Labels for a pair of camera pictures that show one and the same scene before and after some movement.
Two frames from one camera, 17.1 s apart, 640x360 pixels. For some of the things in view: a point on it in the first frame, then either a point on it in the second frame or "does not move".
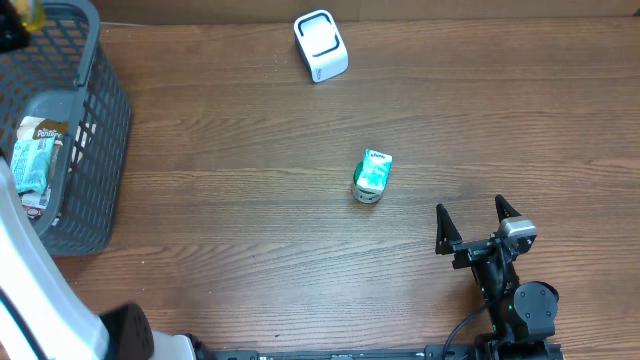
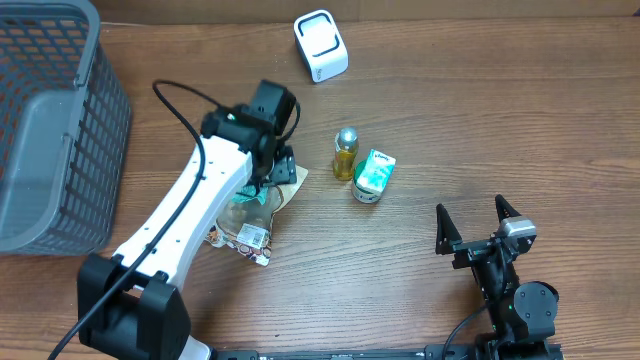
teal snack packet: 30,160 → 249,192
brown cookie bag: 34,128 → 246,227
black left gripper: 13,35 → 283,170
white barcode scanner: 321,44 does not move
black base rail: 431,352 does not move
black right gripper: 480,250 does not move
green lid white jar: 365,195 does not move
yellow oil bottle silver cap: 32,13 → 346,144
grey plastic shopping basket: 61,70 does not move
